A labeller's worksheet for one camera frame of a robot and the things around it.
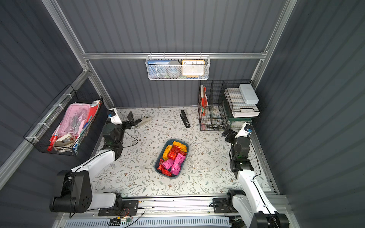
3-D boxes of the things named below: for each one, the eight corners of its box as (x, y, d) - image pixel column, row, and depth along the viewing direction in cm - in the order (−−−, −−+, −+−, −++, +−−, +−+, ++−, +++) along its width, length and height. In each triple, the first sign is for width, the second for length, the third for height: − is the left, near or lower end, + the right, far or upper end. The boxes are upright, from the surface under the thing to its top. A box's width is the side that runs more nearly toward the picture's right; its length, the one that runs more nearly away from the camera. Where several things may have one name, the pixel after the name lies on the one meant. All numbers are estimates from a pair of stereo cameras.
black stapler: (186, 128, 109) (186, 124, 105) (179, 114, 118) (179, 110, 114) (190, 127, 110) (190, 123, 106) (183, 113, 119) (183, 109, 115)
